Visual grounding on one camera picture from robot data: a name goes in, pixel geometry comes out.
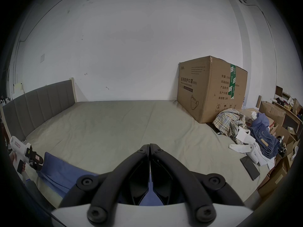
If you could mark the blue jeans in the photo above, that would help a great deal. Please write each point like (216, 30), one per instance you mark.
(264, 138)

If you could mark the grey padded headboard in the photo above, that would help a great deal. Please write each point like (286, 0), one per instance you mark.
(35, 110)

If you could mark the blue garment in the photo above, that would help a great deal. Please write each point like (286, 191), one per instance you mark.
(59, 174)

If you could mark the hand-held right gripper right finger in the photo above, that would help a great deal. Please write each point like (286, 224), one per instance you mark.
(189, 183)

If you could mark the cluttered wooden desk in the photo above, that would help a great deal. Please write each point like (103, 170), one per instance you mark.
(290, 112)

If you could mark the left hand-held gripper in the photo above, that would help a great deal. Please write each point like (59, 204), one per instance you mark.
(18, 148)

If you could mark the person's left hand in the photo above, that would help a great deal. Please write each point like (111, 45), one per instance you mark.
(14, 159)

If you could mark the plaid shirt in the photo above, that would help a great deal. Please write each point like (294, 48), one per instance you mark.
(228, 123)

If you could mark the black flat device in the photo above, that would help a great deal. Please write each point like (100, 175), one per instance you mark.
(214, 128)

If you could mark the white cloth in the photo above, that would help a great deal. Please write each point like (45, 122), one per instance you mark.
(246, 142)

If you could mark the grey-blue garment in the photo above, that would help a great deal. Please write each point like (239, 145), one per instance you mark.
(260, 119)

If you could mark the open brown carton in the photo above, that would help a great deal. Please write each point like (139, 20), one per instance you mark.
(272, 111)

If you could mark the person's left forearm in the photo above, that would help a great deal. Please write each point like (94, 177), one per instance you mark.
(29, 185)

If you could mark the large printed brown carton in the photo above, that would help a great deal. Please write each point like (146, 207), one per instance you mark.
(208, 89)

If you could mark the small brown carton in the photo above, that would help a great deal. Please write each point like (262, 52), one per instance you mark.
(274, 178)

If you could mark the bed with beige sheet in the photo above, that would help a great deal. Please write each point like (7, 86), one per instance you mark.
(113, 126)

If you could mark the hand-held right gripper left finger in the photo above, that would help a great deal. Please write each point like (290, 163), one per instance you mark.
(111, 183)

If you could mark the black phone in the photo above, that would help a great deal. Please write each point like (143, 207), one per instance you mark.
(249, 167)

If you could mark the open carton with items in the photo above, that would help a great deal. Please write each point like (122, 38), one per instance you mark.
(286, 138)

